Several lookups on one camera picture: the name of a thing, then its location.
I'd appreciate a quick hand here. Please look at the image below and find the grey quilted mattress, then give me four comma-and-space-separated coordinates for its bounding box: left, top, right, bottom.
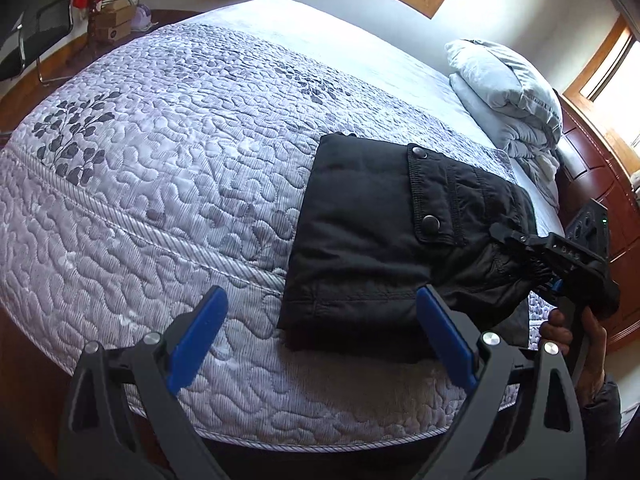
0, 20, 556, 449

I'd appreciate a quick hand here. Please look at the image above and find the dark wooden headboard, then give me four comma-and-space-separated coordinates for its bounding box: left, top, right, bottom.
554, 92, 640, 352

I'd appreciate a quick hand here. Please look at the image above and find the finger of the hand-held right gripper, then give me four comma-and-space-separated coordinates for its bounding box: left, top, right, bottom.
522, 260, 566, 295
489, 223, 551, 261

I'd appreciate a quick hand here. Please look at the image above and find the pale bed sheet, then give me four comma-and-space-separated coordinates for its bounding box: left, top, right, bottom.
200, 0, 563, 223

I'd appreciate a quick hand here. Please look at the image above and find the black metal chair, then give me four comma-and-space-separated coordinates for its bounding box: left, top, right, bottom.
0, 0, 77, 87

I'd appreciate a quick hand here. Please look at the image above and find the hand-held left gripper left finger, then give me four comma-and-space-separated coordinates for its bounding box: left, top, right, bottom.
57, 286, 232, 480

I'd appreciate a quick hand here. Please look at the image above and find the person's right hand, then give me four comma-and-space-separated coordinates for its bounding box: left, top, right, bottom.
540, 309, 609, 404

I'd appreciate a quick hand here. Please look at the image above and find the person's right forearm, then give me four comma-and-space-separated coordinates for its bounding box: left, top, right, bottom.
579, 374, 624, 442

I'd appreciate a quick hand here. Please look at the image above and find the cardboard box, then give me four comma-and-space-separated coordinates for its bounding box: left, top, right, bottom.
92, 0, 139, 44

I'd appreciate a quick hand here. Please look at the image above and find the stack of light blue pillows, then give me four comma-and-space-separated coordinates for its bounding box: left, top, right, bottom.
445, 39, 564, 211

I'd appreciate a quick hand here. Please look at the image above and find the black jacket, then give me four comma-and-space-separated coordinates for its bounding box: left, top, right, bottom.
276, 132, 557, 364

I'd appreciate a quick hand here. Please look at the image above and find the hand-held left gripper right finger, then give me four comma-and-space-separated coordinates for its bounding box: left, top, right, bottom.
415, 285, 586, 480

